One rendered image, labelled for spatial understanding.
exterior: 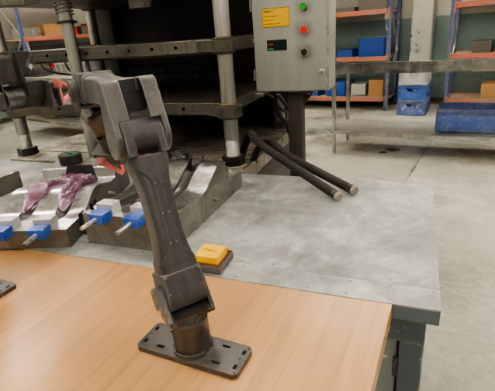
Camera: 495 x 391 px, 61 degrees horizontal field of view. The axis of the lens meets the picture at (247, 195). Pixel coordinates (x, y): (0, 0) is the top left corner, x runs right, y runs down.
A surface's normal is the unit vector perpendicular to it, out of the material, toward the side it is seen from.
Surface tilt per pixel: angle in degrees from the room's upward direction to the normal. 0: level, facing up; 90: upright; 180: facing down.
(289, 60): 90
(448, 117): 92
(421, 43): 90
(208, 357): 0
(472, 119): 93
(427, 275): 0
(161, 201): 70
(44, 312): 0
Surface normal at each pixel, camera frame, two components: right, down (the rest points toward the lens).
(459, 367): -0.07, -0.93
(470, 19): -0.50, 0.35
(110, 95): 0.46, -0.15
